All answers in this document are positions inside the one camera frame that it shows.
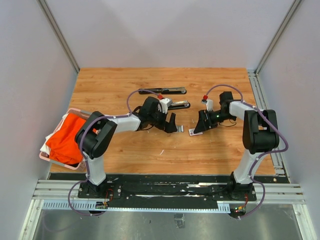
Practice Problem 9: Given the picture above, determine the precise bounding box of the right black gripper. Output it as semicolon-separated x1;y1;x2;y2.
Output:
193;108;235;134

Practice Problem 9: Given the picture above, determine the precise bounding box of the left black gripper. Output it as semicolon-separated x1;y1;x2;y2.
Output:
149;106;178;134

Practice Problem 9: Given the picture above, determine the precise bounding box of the staple box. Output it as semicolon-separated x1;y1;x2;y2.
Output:
188;128;203;137

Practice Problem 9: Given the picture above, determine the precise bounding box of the black stapler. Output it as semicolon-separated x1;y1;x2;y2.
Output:
168;100;191;110
138;87;187;95

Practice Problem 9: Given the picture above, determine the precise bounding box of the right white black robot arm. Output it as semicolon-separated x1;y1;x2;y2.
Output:
193;91;280;200

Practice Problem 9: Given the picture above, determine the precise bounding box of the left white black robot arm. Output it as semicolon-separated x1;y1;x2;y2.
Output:
74;96;178;198

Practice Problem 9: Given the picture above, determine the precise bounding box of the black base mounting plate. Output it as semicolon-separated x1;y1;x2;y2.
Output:
77;174;257;210

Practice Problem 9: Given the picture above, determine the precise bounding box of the orange cloth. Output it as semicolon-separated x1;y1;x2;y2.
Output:
47;113;86;165

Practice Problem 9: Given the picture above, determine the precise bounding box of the white cloth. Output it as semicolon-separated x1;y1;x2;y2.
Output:
40;134;52;156

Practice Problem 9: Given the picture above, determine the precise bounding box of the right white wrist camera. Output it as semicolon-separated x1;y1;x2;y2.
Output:
201;99;214;112

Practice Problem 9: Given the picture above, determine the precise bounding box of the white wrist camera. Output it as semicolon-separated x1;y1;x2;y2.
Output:
201;99;214;112
159;98;173;114

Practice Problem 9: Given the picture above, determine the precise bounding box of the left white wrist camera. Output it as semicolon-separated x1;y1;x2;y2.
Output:
159;98;173;114

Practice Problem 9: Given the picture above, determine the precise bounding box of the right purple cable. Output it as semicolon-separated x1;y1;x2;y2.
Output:
201;84;289;221

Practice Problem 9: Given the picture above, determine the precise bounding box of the purple cable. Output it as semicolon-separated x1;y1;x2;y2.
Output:
201;84;289;221
68;89;165;217

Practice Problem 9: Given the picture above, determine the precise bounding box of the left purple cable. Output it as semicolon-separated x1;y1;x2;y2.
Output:
68;89;165;217

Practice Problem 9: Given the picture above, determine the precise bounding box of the grey cable duct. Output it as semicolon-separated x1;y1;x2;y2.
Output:
42;200;231;214

